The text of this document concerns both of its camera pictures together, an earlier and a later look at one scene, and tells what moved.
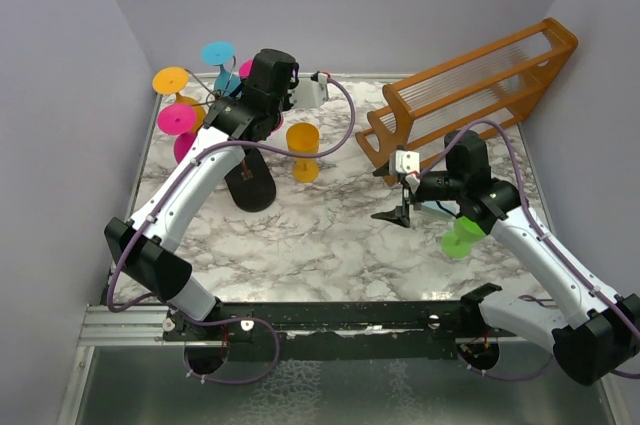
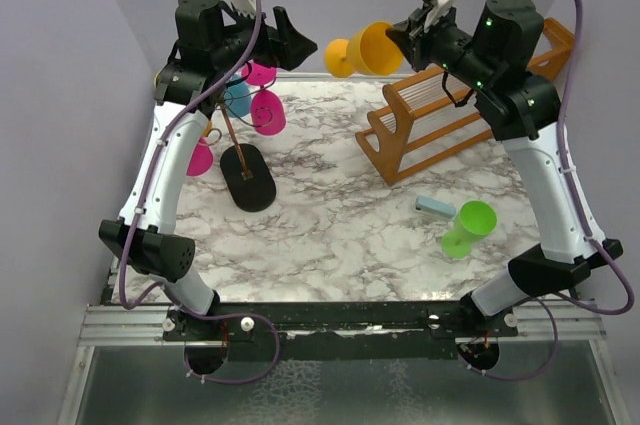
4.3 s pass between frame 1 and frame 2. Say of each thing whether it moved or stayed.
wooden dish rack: stayed
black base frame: stayed
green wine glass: stayed
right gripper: moved
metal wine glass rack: stayed
